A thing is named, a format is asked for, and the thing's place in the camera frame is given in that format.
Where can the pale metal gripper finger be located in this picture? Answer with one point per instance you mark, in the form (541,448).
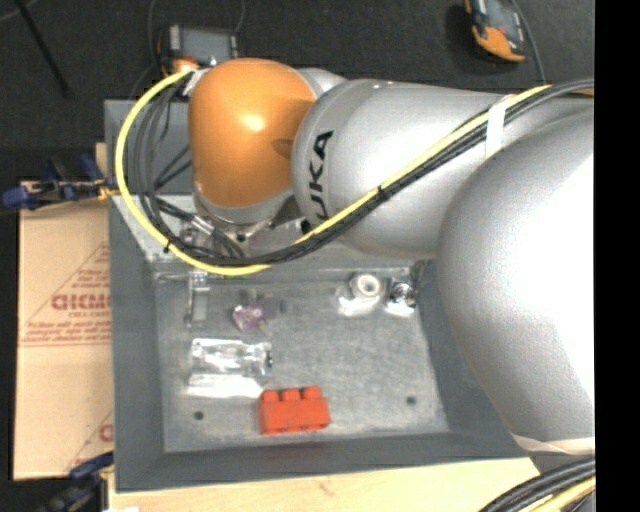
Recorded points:
(198,300)

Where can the grey metal bin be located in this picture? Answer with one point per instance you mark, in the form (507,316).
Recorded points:
(350,360)

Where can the brown cardboard board red print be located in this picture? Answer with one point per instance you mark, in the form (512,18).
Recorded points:
(60,360)

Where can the red toy brick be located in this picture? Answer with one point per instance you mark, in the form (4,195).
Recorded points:
(294,412)

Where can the shiny silver round object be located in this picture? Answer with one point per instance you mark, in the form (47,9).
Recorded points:
(401,293)

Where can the clear plastic bottle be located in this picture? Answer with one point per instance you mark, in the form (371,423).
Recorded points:
(227,357)

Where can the small purple crumpled object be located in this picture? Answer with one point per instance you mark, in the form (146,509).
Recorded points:
(248,317)

